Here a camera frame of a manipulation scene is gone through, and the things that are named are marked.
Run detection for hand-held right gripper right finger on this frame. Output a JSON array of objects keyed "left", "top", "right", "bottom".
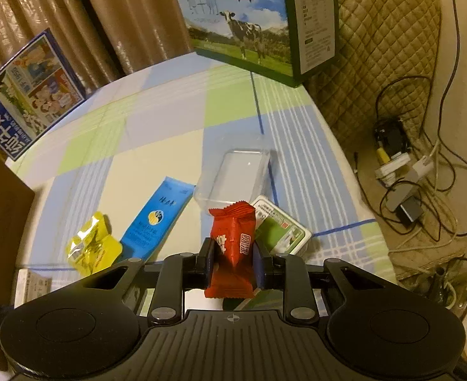
[{"left": 254, "top": 240, "right": 391, "bottom": 321}]

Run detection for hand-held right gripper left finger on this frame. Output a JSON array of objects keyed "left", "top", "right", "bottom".
[{"left": 77, "top": 237, "right": 218, "bottom": 325}]

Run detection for red snack packet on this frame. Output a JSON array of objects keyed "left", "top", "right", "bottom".
[{"left": 204, "top": 202, "right": 257, "bottom": 300}]

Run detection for green tissue packet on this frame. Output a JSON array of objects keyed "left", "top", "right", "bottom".
[{"left": 250, "top": 194, "right": 312, "bottom": 255}]

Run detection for blue cream tube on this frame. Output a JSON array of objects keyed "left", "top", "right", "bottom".
[{"left": 119, "top": 175, "right": 195, "bottom": 260}]

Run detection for yellow snack packet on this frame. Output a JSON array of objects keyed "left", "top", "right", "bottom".
[{"left": 66, "top": 212, "right": 123, "bottom": 277}]

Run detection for white green toothpaste box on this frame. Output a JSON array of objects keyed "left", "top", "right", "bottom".
[{"left": 17, "top": 269, "right": 53, "bottom": 309}]

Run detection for brown box with white inside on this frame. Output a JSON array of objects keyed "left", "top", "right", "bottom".
[{"left": 0, "top": 155, "right": 36, "bottom": 370}]

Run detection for clear plastic box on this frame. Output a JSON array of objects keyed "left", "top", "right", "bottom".
[{"left": 194, "top": 149, "right": 280, "bottom": 209}]

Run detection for black power adapter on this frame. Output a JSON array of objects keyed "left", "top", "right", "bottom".
[{"left": 396, "top": 197, "right": 423, "bottom": 226}]

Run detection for white power strip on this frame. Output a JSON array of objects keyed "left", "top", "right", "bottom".
[{"left": 374, "top": 153, "right": 412, "bottom": 185}]

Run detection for green milk carton box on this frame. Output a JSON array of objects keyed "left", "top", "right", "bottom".
[{"left": 168, "top": 0, "right": 340, "bottom": 88}]

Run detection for blue milk carton box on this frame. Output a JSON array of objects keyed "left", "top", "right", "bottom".
[{"left": 0, "top": 28, "right": 87, "bottom": 162}]

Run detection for quilted beige chair cover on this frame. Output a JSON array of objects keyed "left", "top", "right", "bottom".
[{"left": 305, "top": 0, "right": 442, "bottom": 144}]

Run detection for beige patterned curtain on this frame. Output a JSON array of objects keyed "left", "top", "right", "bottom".
[{"left": 0, "top": 0, "right": 196, "bottom": 88}]

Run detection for tangled floor cables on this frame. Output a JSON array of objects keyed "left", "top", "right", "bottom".
[{"left": 352, "top": 75, "right": 467, "bottom": 310}]

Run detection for black charger cable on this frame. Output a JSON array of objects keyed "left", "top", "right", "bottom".
[{"left": 422, "top": 0, "right": 463, "bottom": 145}]

